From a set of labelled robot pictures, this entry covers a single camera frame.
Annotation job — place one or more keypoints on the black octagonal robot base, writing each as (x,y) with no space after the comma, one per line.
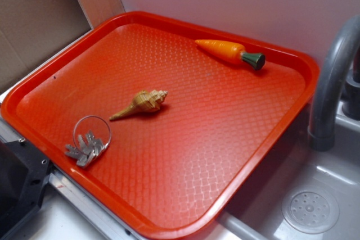
(24,175)

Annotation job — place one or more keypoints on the brown cardboard panel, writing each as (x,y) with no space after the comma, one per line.
(32,31)

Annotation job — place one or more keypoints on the tan spiral seashell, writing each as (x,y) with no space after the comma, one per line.
(143,102)

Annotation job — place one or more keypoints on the red plastic tray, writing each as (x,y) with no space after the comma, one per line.
(167,174)

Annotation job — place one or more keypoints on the orange toy carrot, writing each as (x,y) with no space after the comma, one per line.
(231,52)

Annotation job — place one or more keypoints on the grey toy faucet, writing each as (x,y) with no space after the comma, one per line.
(339,75)

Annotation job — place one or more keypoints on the grey toy sink basin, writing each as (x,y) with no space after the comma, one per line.
(298,193)

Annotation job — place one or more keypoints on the silver keys on ring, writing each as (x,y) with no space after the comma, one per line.
(87,147)

